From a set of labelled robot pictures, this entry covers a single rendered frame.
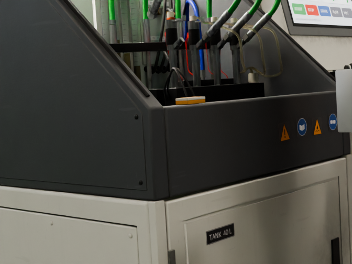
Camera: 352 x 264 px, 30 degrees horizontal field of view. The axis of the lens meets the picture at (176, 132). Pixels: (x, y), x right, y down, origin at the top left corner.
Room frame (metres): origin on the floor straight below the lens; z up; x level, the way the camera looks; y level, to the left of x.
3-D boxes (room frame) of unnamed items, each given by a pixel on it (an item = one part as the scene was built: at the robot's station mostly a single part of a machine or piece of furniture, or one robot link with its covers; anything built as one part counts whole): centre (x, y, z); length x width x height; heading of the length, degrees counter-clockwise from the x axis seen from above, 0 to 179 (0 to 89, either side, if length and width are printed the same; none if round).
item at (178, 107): (1.38, -0.18, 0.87); 0.62 x 0.04 x 0.16; 137
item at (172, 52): (1.53, -0.01, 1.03); 0.05 x 0.03 x 0.21; 47
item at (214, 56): (1.65, -0.12, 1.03); 0.05 x 0.03 x 0.21; 47
